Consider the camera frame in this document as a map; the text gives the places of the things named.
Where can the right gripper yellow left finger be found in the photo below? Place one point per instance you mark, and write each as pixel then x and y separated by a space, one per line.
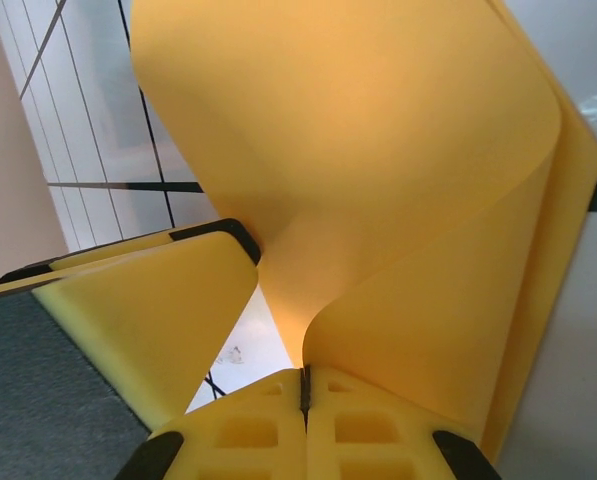
pixel 238 435

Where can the yellow paper sheet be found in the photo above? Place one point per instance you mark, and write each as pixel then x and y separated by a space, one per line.
pixel 353 150

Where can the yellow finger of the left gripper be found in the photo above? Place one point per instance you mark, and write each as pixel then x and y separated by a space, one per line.
pixel 168 320
pixel 128 246

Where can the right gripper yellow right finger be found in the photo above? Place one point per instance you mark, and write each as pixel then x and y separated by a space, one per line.
pixel 368 440

